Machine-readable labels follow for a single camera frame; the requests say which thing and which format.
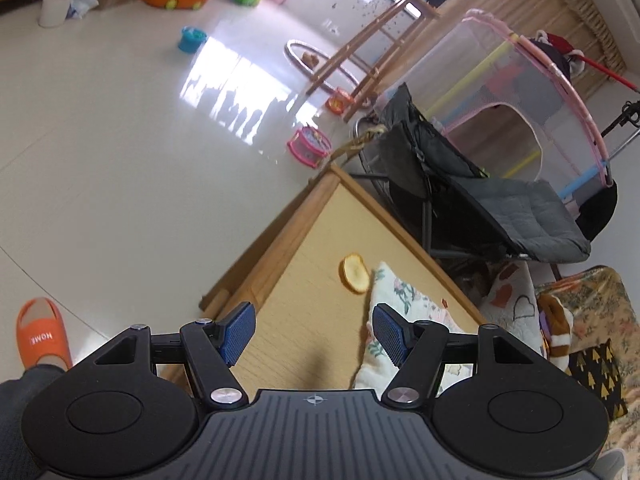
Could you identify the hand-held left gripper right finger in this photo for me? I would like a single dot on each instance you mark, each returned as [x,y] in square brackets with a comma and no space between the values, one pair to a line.
[389,332]

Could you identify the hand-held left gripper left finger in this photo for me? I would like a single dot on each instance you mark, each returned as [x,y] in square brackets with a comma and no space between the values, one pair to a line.
[240,332]

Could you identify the white floral baby garment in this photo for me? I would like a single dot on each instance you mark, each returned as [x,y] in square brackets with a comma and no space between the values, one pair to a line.
[400,295]

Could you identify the dried orange slice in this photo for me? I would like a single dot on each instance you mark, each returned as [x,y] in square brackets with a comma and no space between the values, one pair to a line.
[355,274]

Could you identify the wooden table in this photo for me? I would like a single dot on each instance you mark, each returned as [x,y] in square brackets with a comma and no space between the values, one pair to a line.
[300,285]

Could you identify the heart print quilt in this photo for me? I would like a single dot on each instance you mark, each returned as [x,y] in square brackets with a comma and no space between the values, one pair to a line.
[515,300]

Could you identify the brown white plush toy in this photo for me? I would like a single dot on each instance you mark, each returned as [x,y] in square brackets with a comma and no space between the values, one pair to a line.
[557,330]

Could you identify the grey folding chair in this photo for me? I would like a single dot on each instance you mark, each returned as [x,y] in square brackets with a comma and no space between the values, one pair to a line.
[515,210]

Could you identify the pink toy drum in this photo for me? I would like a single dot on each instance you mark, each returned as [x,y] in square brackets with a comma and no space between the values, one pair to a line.
[309,147]

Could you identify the orange slipper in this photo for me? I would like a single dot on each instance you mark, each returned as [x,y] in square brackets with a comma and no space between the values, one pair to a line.
[42,335]

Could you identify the yellow floral blanket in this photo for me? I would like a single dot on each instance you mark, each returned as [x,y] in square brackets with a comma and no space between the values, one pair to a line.
[600,310]

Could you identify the black cushion gold trees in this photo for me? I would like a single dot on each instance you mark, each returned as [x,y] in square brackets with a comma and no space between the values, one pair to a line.
[597,375]

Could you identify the person's left leg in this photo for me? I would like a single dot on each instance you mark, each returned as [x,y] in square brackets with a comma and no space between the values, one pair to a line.
[25,425]

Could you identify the orange toy bucket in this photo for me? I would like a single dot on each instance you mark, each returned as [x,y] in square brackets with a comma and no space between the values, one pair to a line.
[339,101]

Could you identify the hula hoop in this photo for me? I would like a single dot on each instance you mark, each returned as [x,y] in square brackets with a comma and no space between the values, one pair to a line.
[295,60]

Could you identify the pink mesh play tent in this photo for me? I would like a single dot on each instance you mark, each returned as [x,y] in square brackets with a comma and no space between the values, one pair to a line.
[500,60]

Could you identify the blue toy bucket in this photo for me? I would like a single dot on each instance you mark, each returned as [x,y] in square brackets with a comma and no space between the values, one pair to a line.
[192,40]

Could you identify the wooden bar stool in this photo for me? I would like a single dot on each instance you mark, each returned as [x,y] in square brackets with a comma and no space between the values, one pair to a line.
[380,25]

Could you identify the red black plush toy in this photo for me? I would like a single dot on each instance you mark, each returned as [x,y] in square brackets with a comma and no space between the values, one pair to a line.
[555,50]

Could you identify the red pole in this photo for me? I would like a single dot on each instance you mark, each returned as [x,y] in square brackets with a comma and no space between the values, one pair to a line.
[610,74]

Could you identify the beige curtain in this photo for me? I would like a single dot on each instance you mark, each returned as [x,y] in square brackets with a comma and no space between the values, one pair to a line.
[575,0]

